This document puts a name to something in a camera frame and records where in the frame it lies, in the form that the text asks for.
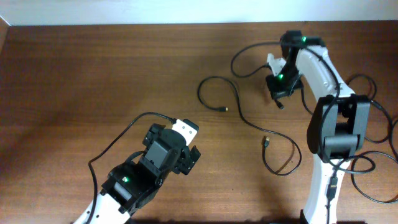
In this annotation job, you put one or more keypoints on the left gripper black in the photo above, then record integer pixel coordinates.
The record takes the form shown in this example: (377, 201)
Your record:
(186, 159)

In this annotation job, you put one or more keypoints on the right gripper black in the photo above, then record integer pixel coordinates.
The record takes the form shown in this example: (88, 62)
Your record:
(283, 93)

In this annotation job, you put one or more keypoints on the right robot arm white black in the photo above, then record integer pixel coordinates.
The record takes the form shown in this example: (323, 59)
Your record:
(338, 124)

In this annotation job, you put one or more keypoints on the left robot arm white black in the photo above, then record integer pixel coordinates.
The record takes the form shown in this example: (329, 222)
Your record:
(136, 181)

